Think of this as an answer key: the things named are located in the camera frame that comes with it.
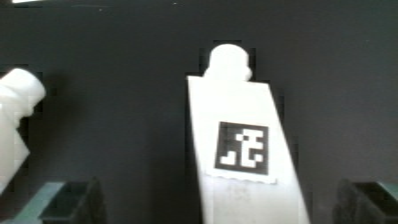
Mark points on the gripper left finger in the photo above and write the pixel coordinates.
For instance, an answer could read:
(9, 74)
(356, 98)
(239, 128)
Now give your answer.
(68, 203)

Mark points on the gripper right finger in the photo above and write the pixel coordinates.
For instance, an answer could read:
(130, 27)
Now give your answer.
(367, 204)

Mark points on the white stool leg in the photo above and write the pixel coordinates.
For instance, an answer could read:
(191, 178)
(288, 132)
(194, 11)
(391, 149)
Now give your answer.
(22, 93)
(249, 186)

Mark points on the white fiducial marker sheet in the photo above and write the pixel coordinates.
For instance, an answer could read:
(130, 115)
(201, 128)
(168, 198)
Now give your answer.
(25, 1)

